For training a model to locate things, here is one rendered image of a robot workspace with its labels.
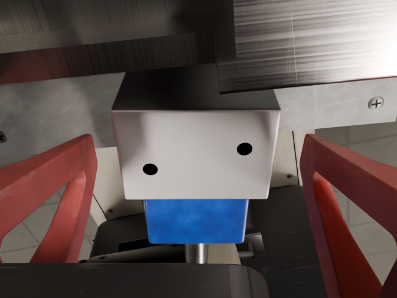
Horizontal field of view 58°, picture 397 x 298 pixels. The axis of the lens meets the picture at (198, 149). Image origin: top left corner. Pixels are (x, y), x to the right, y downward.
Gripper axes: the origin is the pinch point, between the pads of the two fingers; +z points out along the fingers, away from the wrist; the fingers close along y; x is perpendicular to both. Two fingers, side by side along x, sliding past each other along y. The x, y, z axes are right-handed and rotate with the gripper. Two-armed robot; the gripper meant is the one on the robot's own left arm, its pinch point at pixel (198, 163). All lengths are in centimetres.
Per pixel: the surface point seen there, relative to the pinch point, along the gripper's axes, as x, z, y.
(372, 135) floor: 55, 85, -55
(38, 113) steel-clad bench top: 0.7, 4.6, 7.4
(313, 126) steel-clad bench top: 1.5, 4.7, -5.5
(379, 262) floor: 121, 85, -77
